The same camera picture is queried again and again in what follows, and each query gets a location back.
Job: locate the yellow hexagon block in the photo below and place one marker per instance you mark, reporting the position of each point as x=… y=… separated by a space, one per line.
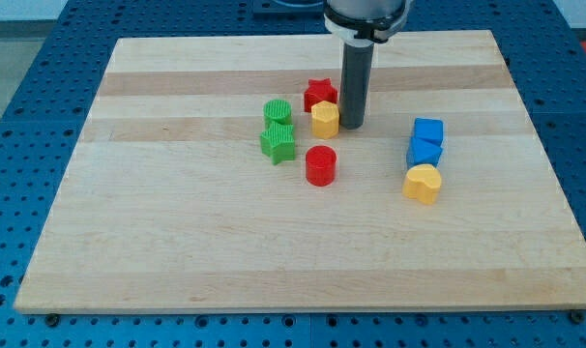
x=324 y=120

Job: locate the green cylinder block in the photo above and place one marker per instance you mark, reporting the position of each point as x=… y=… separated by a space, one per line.
x=277 y=111

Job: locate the blue cube block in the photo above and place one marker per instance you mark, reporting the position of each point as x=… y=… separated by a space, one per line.
x=429 y=130

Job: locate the red star block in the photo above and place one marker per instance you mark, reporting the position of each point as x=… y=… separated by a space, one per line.
x=319 y=90

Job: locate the light wooden board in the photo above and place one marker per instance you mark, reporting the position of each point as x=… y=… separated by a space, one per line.
x=168 y=204

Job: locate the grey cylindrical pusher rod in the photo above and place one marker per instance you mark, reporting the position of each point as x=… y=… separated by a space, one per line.
x=355 y=74

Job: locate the blue triangle block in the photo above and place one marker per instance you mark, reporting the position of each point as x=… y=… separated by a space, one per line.
x=422 y=152

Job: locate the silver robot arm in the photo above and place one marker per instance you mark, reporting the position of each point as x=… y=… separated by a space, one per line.
x=365 y=22

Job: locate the yellow heart block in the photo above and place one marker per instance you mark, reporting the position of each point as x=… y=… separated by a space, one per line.
x=423 y=183

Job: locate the green star block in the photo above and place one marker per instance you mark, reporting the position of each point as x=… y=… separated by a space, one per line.
x=278 y=143

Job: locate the red cylinder block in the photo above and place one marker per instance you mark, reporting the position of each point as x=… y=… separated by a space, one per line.
x=321 y=165

